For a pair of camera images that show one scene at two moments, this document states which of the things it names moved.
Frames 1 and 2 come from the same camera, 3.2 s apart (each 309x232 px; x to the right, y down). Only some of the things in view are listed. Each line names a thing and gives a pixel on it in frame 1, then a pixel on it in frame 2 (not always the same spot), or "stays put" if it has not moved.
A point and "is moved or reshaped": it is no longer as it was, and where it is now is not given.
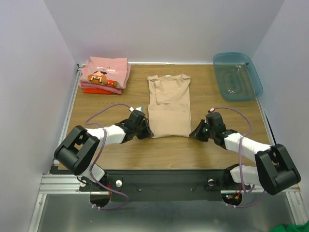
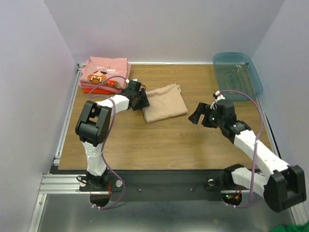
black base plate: x=136 y=185 stays put
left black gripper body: x=136 y=131 to x=142 y=101
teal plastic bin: x=238 y=77 stays put
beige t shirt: x=169 y=109 is moved or reshaped
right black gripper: x=201 y=132 to x=206 y=118
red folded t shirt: x=90 y=90 stays put
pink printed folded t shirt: x=106 y=71 stays put
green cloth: x=304 y=227 stays put
